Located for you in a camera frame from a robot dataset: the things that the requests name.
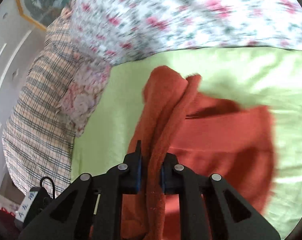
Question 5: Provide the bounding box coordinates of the orange knit sweater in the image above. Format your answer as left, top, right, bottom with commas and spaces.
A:
120, 66, 274, 239

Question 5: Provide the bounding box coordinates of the plaid checked pillow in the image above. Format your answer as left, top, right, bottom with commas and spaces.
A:
2, 7, 79, 195

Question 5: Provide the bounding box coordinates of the pastel floral pillow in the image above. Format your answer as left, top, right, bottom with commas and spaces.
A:
58, 61, 111, 138

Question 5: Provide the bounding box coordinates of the light green bed sheet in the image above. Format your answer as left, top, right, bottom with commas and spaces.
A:
71, 48, 302, 238

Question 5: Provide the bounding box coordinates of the rose print floral quilt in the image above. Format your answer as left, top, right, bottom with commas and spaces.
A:
70, 0, 302, 65

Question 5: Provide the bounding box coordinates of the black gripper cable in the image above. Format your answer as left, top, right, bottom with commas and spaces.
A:
39, 176, 56, 201

